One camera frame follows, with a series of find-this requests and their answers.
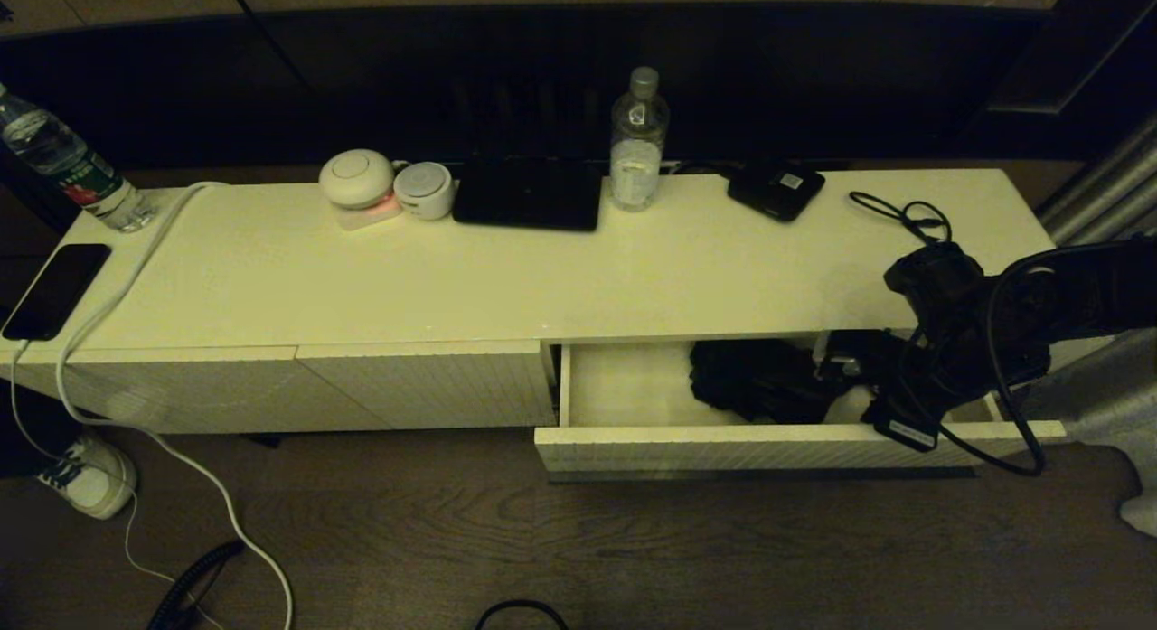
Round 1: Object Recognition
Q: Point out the thin white cable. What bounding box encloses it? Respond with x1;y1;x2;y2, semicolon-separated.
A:
7;341;222;630

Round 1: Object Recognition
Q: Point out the small black box with label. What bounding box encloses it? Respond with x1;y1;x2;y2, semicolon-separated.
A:
728;165;826;222

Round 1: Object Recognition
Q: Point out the thick white cable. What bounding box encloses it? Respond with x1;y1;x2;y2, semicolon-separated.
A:
55;183;296;630

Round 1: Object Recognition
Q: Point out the white sneaker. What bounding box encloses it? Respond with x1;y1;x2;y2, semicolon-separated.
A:
36;431;138;521

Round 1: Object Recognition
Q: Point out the black USB cable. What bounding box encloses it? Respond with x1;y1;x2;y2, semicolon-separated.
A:
849;190;953;247

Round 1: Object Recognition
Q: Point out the black smartphone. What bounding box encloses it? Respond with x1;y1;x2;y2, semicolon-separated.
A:
1;244;112;343

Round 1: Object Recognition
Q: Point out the small white round speaker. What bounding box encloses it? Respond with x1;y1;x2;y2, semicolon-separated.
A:
392;163;455;221

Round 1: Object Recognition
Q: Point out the white low cabinet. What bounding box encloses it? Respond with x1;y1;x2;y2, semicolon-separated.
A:
0;167;1115;435

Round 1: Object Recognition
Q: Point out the water bottle with green-red label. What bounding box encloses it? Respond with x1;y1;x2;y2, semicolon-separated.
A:
0;86;156;234

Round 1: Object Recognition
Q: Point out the white base with pink light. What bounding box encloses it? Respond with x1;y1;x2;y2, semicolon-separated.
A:
331;196;403;232

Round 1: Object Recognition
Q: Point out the black flat rectangular device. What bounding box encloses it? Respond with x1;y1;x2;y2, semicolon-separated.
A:
451;155;604;234

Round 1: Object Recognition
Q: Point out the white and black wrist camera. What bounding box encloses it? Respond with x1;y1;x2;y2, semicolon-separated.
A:
814;330;873;382

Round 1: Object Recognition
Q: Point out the large white dome device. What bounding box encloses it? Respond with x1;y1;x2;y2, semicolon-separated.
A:
317;149;395;210

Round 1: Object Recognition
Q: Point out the black coiled cable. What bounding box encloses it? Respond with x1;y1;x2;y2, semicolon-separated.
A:
147;541;247;630

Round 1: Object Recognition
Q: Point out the clear water bottle grey cap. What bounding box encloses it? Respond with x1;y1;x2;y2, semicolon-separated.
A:
609;67;672;213

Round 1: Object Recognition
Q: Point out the white ribbed cabinet door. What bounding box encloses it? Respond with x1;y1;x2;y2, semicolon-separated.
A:
14;345;391;435
296;341;558;430

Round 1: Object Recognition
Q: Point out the black cloth garment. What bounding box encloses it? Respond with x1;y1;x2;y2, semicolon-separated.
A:
689;339;846;425

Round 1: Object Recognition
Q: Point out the dark trouser leg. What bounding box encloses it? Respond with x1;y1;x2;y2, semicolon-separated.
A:
0;377;84;479

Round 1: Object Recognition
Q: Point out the white ribbed drawer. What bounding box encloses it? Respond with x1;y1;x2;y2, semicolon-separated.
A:
533;336;1069;475

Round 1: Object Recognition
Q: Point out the black cable loop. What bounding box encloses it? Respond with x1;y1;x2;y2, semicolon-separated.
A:
475;599;569;630

